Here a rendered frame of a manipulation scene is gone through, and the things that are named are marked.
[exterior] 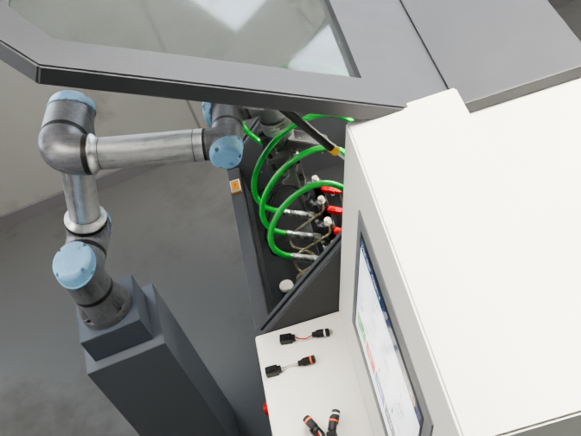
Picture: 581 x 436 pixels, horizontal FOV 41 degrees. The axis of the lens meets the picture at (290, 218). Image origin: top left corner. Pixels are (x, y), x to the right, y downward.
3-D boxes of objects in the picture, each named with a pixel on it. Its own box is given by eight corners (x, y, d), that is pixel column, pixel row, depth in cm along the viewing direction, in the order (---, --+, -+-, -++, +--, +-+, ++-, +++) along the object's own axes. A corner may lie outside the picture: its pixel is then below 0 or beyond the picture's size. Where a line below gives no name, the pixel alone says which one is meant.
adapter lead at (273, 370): (267, 378, 186) (264, 374, 184) (266, 370, 187) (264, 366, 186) (316, 364, 185) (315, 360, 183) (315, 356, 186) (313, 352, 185)
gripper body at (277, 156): (269, 159, 207) (256, 125, 198) (300, 149, 206) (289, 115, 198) (273, 178, 201) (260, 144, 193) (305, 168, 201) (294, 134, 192)
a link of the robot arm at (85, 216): (65, 270, 221) (34, 121, 182) (73, 230, 231) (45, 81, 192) (108, 271, 222) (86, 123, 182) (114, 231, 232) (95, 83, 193)
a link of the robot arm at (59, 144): (22, 157, 175) (239, 138, 173) (31, 125, 182) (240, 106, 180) (38, 193, 183) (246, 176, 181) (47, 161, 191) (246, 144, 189)
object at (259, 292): (241, 204, 254) (226, 170, 243) (254, 200, 254) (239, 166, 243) (271, 362, 211) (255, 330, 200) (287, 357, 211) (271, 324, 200)
